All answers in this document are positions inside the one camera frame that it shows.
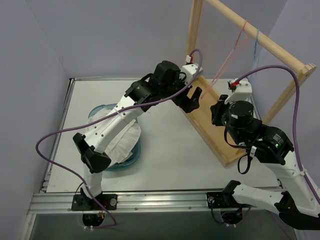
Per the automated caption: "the blue wire hanger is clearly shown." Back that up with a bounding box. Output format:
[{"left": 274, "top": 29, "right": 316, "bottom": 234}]
[{"left": 251, "top": 29, "right": 260, "bottom": 70}]

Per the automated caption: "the white garment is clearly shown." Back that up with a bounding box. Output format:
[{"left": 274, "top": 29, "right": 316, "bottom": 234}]
[{"left": 87, "top": 105, "right": 141, "bottom": 168}]

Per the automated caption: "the pink wire hanger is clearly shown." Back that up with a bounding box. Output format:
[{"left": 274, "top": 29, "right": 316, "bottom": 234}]
[{"left": 200, "top": 20, "right": 249, "bottom": 99}]

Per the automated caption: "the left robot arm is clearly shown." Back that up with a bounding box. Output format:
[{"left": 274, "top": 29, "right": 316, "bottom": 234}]
[{"left": 72, "top": 60, "right": 203, "bottom": 210}]

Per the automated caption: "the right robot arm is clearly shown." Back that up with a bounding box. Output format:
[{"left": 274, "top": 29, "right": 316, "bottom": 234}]
[{"left": 210, "top": 94, "right": 320, "bottom": 231}]

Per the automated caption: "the wooden clothes rack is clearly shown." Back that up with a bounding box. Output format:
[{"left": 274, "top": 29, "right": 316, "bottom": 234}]
[{"left": 185, "top": 0, "right": 317, "bottom": 167}]

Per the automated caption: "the teal plastic tray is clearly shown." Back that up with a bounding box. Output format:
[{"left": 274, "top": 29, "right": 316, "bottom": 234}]
[{"left": 90, "top": 103, "right": 141, "bottom": 171}]

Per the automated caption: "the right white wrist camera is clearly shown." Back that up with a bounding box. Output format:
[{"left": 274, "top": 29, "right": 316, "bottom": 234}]
[{"left": 224, "top": 78, "right": 253, "bottom": 104}]

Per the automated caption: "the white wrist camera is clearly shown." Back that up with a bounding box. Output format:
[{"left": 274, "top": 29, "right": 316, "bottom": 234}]
[
  {"left": 224, "top": 78, "right": 253, "bottom": 104},
  {"left": 180, "top": 55, "right": 203, "bottom": 85}
]

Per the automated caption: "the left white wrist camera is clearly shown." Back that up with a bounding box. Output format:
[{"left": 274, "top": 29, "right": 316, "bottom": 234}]
[{"left": 180, "top": 55, "right": 203, "bottom": 85}]

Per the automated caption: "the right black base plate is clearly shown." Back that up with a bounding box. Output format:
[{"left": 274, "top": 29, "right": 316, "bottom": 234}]
[{"left": 206, "top": 191, "right": 241, "bottom": 209}]

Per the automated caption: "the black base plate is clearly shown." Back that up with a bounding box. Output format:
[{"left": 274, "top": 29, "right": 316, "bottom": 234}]
[
  {"left": 71, "top": 193, "right": 118, "bottom": 211},
  {"left": 206, "top": 191, "right": 241, "bottom": 209}
]

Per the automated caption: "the aluminium front rail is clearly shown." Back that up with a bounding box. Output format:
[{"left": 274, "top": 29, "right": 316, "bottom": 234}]
[{"left": 27, "top": 188, "right": 300, "bottom": 215}]

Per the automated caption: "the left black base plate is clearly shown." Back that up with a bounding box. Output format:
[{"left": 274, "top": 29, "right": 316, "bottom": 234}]
[{"left": 71, "top": 193, "right": 118, "bottom": 211}]

